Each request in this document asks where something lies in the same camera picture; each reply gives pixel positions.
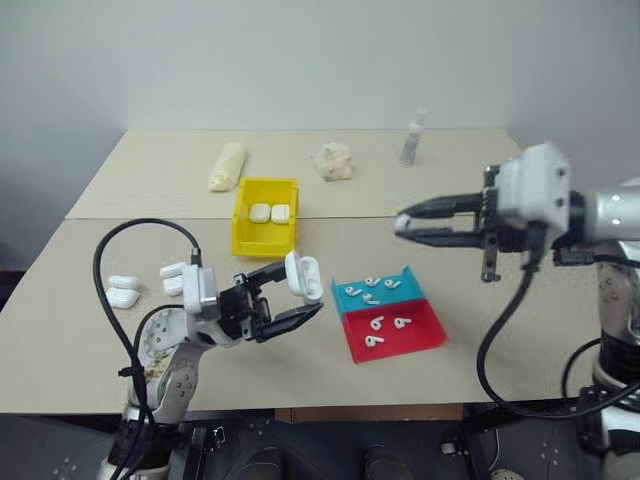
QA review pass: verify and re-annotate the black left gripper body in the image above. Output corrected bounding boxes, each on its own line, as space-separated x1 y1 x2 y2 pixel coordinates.
217 272 275 347

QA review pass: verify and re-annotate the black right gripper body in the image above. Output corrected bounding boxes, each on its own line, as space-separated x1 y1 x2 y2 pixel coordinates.
478 164 532 284

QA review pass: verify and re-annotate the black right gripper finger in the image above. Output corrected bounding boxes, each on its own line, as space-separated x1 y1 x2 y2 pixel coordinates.
398 190 486 220
394 223 486 251

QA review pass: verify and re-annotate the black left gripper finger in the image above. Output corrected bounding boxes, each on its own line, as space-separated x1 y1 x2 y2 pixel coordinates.
232 259 302 297
254 302 322 345

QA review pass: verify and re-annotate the yellow plastic bin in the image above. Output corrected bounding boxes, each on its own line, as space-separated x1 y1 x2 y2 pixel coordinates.
230 176 302 259

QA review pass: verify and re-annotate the small clear spray bottle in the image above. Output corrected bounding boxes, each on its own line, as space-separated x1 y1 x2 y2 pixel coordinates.
398 107 429 168

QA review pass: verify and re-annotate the blue plastic tray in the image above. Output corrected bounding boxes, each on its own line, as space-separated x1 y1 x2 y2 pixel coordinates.
330 264 427 317

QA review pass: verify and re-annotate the red plastic tray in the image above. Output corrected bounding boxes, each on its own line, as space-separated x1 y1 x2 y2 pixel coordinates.
340 298 450 365

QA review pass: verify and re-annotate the long pale yellow bag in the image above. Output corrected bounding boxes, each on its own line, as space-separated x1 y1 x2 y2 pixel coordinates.
206 141 249 193

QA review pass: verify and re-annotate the clear bag of white items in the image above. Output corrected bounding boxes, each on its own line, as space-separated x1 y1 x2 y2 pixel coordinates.
309 141 356 183

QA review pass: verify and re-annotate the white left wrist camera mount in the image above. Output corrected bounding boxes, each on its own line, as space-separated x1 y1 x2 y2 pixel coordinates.
181 264 222 315

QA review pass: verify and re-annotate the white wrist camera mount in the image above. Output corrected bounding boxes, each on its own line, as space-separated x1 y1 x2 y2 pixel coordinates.
181 264 222 315
492 143 573 227

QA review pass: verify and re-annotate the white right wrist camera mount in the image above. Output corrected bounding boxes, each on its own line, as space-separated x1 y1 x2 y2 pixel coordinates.
492 143 573 227

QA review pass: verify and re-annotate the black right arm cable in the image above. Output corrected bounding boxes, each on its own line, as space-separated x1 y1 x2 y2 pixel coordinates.
476 219 640 417

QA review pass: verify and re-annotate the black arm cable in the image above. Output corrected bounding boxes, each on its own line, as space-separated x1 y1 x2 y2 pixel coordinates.
93 218 205 480
476 219 640 417

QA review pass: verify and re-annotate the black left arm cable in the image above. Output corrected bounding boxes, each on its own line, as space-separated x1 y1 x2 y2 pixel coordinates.
93 218 205 480

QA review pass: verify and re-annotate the thin black cable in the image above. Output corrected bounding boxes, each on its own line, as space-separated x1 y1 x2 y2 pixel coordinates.
561 336 603 402

